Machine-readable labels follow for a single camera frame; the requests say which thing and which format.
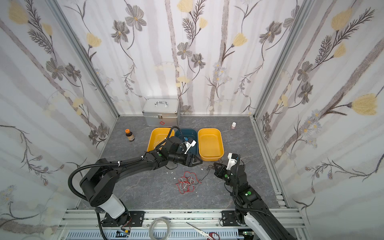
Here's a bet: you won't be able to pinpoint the red cable bundle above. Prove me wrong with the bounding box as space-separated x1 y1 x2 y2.
175 170 200 195

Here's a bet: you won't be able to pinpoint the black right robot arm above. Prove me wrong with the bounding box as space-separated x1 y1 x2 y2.
214 154 296 240

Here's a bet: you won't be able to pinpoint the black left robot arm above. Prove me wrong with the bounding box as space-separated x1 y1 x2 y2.
68 133 203 227

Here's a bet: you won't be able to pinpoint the right yellow plastic bin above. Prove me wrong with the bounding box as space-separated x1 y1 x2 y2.
198 128 225 162

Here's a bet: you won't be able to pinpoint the yellow plastic bin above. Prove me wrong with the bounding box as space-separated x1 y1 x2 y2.
147 128 171 152
198 128 225 162

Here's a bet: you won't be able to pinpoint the dark teal plastic bin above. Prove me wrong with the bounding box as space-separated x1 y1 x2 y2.
175 129 199 156

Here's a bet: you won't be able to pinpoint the left yellow plastic bin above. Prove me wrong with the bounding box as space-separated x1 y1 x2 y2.
147 128 171 152

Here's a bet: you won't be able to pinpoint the small white-capped pink bottle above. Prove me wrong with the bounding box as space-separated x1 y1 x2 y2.
231 122 237 130

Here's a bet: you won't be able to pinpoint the silver aluminium first-aid case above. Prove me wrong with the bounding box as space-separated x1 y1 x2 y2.
142 99 181 127

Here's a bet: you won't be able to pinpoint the brown bottle orange cap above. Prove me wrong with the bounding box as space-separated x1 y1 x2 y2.
125 129 135 142

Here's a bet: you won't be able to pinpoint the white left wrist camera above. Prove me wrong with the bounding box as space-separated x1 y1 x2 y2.
183 137 197 154

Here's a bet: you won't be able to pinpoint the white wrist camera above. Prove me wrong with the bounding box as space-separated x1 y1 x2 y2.
183 137 197 154
227 153 241 171

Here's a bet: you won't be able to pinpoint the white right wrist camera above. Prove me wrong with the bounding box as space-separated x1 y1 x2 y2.
227 153 241 171

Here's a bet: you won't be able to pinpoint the scissors on rail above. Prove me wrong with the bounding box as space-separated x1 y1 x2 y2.
187 223 215 240

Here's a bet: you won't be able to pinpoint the coiled white cable roll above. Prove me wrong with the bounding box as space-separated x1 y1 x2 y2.
148 217 171 240

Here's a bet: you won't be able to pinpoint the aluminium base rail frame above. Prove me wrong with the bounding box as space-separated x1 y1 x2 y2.
61 208 304 240

